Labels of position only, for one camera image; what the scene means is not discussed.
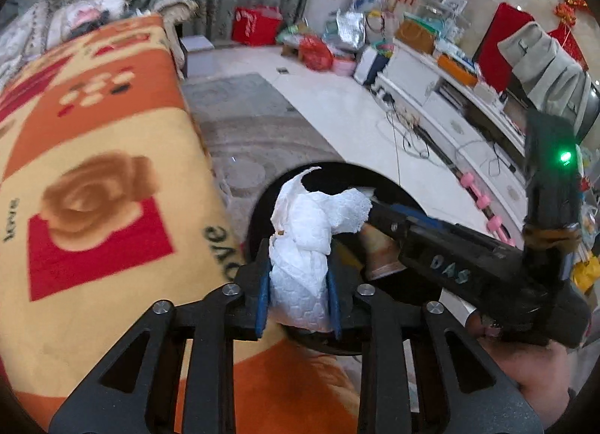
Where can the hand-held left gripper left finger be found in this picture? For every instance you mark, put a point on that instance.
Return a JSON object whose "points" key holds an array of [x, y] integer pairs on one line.
{"points": [[263, 293]]}

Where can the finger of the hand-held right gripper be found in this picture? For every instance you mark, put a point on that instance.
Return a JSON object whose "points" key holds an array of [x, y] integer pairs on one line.
{"points": [[389, 221], [412, 215]]}

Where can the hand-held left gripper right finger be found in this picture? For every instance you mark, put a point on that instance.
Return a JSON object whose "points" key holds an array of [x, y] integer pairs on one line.
{"points": [[333, 303]]}

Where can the brown paper cup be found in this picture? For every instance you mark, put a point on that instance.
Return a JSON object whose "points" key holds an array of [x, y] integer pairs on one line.
{"points": [[382, 256]]}

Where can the white paper towel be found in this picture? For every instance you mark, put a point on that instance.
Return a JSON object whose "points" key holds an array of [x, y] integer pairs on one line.
{"points": [[304, 237]]}

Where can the black round bin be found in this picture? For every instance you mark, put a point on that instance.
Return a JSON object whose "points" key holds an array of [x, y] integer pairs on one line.
{"points": [[260, 218]]}

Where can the person's right hand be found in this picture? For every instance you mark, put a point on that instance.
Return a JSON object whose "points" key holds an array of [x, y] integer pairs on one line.
{"points": [[529, 363]]}

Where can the pink dumbbell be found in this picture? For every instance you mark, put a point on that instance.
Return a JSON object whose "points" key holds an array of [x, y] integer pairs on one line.
{"points": [[474, 188], [500, 230]]}

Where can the yellow bag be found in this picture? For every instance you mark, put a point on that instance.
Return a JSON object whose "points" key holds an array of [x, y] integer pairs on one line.
{"points": [[586, 274]]}

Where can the white cabinet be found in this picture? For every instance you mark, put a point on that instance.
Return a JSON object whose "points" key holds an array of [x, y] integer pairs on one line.
{"points": [[412, 68]]}

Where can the orange box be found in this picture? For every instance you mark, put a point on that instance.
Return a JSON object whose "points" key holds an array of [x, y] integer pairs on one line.
{"points": [[457, 69]]}

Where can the white navy box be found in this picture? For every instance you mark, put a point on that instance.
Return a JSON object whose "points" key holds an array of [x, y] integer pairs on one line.
{"points": [[370, 66]]}

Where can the pink box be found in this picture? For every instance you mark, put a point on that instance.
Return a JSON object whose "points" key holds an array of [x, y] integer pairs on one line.
{"points": [[344, 67]]}

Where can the brown cardboard box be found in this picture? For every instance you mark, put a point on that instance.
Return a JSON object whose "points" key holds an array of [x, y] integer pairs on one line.
{"points": [[415, 36]]}

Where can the red plastic bag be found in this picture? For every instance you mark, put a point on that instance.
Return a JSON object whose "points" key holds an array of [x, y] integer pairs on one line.
{"points": [[316, 53]]}

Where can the black television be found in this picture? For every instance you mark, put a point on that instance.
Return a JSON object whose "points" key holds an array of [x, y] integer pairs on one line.
{"points": [[590, 110]]}

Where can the silver foil bag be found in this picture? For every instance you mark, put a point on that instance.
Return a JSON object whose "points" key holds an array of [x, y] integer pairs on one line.
{"points": [[350, 29]]}

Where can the red cloth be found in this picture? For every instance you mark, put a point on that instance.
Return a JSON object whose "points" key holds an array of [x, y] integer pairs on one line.
{"points": [[501, 40]]}

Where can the grey jacket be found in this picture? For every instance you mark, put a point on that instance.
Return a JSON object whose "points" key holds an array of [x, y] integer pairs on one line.
{"points": [[543, 64]]}

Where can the green snack bag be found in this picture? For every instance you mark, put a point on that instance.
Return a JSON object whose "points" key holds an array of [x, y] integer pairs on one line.
{"points": [[290, 33]]}

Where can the orange red printed blanket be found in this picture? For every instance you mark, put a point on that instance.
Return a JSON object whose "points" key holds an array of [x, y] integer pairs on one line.
{"points": [[117, 110]]}

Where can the red gift box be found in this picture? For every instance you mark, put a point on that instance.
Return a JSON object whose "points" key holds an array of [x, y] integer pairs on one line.
{"points": [[257, 26]]}

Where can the grey white box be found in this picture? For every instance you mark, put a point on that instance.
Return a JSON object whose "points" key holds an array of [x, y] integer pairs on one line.
{"points": [[197, 54]]}

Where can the grey tufted sofa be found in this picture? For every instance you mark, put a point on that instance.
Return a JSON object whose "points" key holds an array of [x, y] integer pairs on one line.
{"points": [[180, 5]]}

